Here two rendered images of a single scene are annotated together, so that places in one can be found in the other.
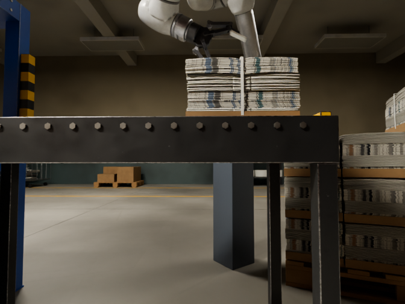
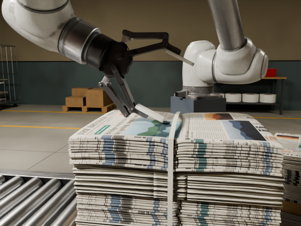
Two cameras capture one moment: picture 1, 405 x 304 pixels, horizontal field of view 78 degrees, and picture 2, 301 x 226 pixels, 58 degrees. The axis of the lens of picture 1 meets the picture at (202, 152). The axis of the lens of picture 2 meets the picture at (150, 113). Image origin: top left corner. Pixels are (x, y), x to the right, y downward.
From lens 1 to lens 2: 61 cm
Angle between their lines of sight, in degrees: 14
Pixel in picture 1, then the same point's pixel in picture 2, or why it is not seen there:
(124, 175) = (93, 99)
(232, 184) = not seen: hidden behind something
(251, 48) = (223, 13)
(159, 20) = (36, 36)
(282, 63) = (250, 156)
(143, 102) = (112, 12)
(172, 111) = (145, 22)
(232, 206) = not seen: hidden behind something
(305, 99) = not seen: outside the picture
